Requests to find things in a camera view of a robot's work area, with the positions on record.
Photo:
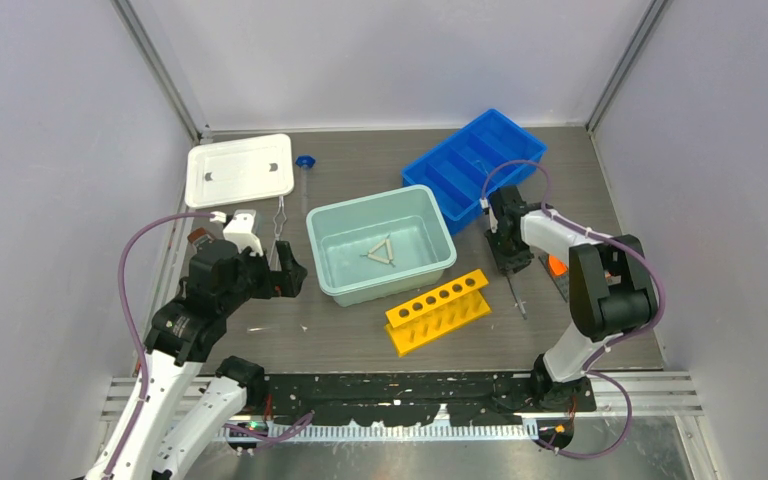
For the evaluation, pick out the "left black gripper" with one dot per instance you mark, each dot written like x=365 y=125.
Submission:
x=287 y=281

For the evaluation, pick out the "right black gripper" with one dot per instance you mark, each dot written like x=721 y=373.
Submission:
x=504 y=263

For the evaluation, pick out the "thin metal tweezers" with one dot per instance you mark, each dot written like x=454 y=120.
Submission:
x=519 y=303

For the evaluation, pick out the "metal crucible tongs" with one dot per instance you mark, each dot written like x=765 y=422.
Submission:
x=279 y=220

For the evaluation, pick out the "white clay triangle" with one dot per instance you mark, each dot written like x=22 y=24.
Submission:
x=381 y=252

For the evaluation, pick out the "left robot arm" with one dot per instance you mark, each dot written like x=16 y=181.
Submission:
x=146 y=442

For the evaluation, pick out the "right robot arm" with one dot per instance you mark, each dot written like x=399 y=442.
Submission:
x=611 y=291

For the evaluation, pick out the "orange and grey stand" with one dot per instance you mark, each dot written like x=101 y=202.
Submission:
x=558 y=274

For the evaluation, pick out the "light green plastic tub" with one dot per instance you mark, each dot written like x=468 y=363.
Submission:
x=340 y=232

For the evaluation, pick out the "blue divided plastic bin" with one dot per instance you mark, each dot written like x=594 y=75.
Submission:
x=456 y=183

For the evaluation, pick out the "yellow test tube rack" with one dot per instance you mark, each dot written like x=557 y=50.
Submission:
x=438 y=312

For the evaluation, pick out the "white tub lid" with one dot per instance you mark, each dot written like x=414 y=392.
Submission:
x=239 y=171

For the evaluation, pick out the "test tube with blue cap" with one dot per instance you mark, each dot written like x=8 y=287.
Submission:
x=305 y=163

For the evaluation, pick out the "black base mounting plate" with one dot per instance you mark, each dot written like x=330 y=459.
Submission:
x=409 y=399

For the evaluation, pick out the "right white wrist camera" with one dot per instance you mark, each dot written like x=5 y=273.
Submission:
x=490 y=214

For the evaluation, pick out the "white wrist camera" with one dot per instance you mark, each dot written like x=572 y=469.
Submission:
x=490 y=214
x=241 y=230

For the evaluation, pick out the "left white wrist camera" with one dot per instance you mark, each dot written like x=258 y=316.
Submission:
x=241 y=230

